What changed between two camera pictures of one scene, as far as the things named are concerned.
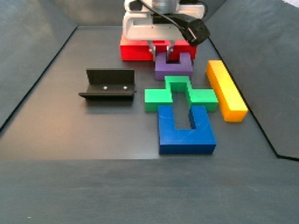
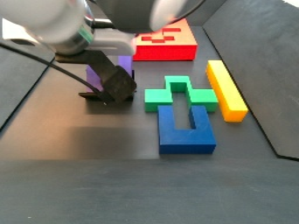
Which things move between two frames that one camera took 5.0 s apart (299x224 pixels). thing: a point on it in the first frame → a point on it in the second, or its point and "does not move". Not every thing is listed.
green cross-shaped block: (199, 96) does not move
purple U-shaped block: (172, 69) → (92, 78)
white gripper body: (137, 21) → (65, 30)
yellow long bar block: (231, 98) does not move
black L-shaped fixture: (109, 85) does not move
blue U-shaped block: (185, 141) does not move
